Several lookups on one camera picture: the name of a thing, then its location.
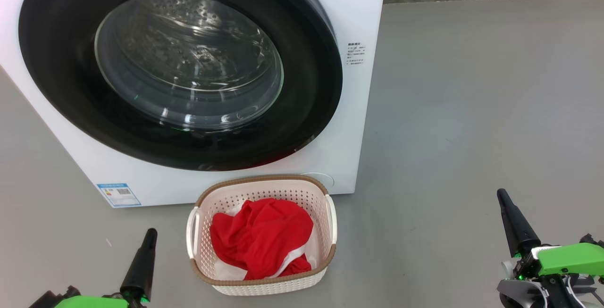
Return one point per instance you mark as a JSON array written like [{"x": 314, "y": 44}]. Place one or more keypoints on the white washing machine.
[{"x": 349, "y": 133}]

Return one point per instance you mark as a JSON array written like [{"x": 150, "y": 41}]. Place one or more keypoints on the cream perforated laundry basket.
[{"x": 264, "y": 192}]

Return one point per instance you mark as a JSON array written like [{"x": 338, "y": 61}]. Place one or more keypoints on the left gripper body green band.
[{"x": 94, "y": 302}]

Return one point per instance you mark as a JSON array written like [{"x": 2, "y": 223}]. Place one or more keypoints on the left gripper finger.
[
  {"x": 133, "y": 279},
  {"x": 147, "y": 275}
]

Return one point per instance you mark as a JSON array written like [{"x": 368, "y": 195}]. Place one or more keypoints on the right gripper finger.
[
  {"x": 513, "y": 237},
  {"x": 526, "y": 235}
]

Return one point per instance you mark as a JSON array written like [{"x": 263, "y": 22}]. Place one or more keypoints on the round white filter cover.
[{"x": 321, "y": 179}]

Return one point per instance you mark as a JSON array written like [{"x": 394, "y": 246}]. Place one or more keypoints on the small printed text label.
[{"x": 355, "y": 53}]

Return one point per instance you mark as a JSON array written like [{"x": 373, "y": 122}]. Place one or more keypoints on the blue energy label sticker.
[{"x": 119, "y": 195}]

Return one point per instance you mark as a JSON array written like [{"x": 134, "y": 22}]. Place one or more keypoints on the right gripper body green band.
[{"x": 571, "y": 258}]

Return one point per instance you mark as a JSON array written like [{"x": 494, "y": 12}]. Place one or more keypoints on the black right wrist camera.
[{"x": 590, "y": 239}]

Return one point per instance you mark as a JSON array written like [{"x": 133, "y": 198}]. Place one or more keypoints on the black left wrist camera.
[{"x": 47, "y": 301}]

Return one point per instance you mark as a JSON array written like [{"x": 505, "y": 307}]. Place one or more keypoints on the red garment with white stripe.
[{"x": 259, "y": 237}]

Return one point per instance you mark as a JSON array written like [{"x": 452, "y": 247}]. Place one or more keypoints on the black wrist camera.
[
  {"x": 47, "y": 301},
  {"x": 590, "y": 239}
]

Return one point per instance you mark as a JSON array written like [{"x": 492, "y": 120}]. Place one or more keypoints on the black glass washing machine door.
[{"x": 188, "y": 62}]

